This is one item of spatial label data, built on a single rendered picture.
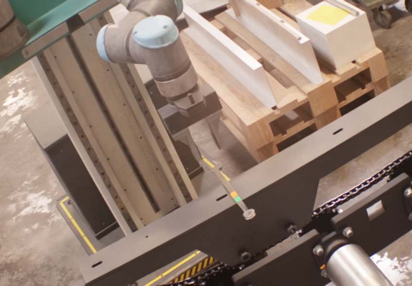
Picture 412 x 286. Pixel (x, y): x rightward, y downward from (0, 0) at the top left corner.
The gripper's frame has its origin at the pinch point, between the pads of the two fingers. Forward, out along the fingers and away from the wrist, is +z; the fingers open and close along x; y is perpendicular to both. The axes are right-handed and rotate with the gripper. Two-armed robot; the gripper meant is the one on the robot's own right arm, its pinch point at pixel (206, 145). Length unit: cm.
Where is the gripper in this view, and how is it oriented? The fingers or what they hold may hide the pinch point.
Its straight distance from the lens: 179.3
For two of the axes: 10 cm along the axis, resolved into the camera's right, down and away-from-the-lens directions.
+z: 3.5, 7.6, 5.5
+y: -3.4, -4.5, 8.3
